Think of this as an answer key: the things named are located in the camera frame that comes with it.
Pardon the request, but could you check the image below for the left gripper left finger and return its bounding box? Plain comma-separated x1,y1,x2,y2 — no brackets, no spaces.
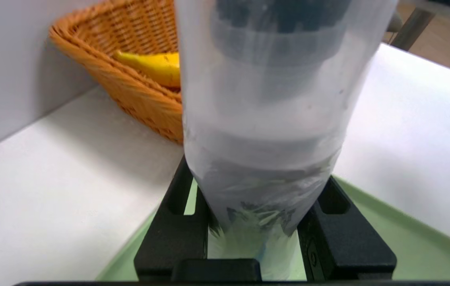
134,156,210,280

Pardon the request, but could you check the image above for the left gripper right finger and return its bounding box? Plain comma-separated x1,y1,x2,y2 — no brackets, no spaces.
297,175,397,280

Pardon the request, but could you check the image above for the translucent white plastic bottle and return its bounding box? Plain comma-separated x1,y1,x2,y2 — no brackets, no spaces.
173,0,400,280

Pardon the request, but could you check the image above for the yellow banana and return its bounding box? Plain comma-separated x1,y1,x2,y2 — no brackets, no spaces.
114,50,181,89

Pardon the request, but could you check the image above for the orange wicker basket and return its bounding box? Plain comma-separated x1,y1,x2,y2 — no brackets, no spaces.
49,0,184,144

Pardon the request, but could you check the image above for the light green plastic tray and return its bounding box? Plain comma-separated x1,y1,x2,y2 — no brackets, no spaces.
97,175,450,280

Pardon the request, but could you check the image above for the grey metal furniture leg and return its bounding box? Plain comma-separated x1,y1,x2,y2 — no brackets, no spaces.
386,7,436,51

